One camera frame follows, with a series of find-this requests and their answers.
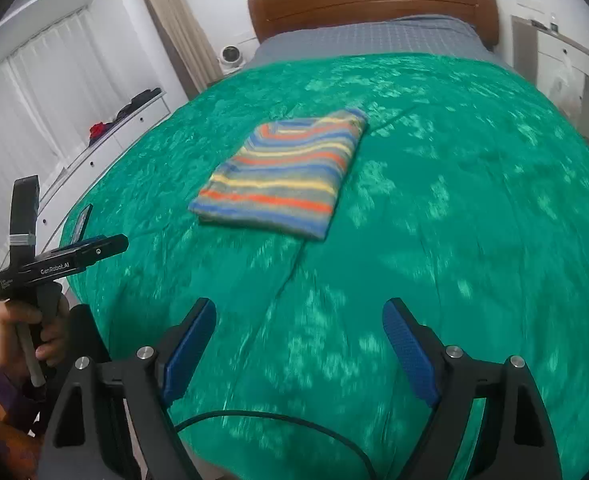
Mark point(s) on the white drawer cabinet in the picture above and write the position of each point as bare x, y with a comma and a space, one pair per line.
91, 166

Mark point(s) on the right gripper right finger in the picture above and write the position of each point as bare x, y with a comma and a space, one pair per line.
515, 441

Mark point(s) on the black clothes on cabinet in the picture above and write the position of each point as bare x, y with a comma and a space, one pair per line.
138, 101

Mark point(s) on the beige curtain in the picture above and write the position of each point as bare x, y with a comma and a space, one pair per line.
189, 49

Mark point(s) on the wooden headboard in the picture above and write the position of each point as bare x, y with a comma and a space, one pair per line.
273, 17

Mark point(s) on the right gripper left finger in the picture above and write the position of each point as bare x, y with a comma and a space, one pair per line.
104, 406

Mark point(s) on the person's left hand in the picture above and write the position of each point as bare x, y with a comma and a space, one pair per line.
16, 320

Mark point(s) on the person's left forearm sleeve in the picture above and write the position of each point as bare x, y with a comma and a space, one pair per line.
19, 453

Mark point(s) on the red cloth on cabinet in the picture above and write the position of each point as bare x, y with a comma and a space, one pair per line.
97, 131

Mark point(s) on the grey bed sheet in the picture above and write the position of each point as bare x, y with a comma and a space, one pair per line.
427, 33

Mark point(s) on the black smartphone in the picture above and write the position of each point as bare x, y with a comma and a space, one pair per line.
81, 224

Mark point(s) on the white sheer curtain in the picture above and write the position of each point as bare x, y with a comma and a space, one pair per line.
52, 90

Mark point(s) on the white desk shelf unit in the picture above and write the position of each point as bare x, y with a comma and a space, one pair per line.
556, 66

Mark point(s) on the striped knit sweater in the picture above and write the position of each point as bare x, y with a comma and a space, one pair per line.
286, 176

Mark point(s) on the green floral bedspread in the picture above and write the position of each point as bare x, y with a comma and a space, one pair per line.
468, 199

